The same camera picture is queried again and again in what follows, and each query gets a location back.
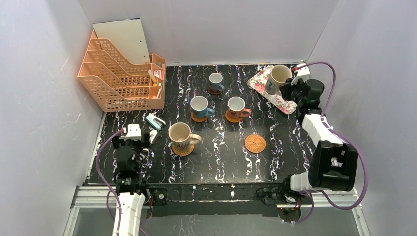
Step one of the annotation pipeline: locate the tall beige mug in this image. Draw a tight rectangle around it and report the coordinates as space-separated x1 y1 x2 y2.
265 65 292 95

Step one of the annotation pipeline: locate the large beige floral mug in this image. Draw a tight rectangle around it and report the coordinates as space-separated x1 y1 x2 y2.
168 122 202 151

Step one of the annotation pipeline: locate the woven rattan coaster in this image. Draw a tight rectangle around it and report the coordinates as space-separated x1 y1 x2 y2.
172 144 195 156
244 134 267 153

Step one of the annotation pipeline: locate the white and red mug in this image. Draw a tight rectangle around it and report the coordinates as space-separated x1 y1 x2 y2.
227 96 252 118

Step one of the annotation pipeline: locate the light wooden coaster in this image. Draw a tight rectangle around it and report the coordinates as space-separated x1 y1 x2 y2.
225 110 242 123
191 112 208 123

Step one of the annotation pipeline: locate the small grey mug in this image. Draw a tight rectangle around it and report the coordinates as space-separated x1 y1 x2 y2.
209 73 224 91

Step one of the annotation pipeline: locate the blue patterned mug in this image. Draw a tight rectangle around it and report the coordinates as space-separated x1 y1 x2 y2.
190 96 215 118

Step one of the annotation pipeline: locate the dark wooden coaster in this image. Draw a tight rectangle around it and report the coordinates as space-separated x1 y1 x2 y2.
207 87 223 95

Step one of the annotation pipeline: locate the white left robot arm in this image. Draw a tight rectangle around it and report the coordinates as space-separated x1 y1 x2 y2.
112 128 151 236

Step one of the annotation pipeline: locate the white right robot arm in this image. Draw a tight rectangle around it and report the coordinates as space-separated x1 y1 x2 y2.
280 78 358 192

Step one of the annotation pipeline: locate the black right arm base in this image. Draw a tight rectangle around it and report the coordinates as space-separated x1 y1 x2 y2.
253 178 314 225

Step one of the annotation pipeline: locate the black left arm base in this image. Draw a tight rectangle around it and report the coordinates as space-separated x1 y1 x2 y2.
130 178 168 213

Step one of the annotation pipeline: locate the white and pink stapler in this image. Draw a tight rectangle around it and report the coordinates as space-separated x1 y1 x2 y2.
149 130 159 145

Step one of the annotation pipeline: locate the floral tray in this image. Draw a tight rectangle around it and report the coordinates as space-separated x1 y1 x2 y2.
247 65 297 115

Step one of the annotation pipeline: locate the light blue stapler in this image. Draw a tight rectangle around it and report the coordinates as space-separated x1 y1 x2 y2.
145 113 166 131

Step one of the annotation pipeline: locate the orange plastic file organizer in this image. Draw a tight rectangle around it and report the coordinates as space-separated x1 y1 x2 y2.
78 32 166 112

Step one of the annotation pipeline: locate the white board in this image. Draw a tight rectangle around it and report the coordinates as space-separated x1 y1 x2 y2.
92 19 151 64

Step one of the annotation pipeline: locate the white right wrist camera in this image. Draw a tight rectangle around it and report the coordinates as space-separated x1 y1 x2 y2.
291 66 310 85

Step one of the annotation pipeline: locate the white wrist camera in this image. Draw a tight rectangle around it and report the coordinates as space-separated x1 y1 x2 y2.
291 66 310 85
123 124 142 141

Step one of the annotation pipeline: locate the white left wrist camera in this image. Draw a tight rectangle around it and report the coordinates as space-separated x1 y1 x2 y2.
123 124 142 141

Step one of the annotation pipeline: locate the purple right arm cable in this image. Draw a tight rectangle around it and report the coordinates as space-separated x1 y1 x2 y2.
293 61 370 225

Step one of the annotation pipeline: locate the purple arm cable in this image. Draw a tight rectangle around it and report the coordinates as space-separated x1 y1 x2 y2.
95 127 149 236
293 61 370 225

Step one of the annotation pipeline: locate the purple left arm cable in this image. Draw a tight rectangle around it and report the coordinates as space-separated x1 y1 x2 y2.
95 127 149 236

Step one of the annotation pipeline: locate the aluminium frame rail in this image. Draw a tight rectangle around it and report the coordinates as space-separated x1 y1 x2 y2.
63 183 371 236

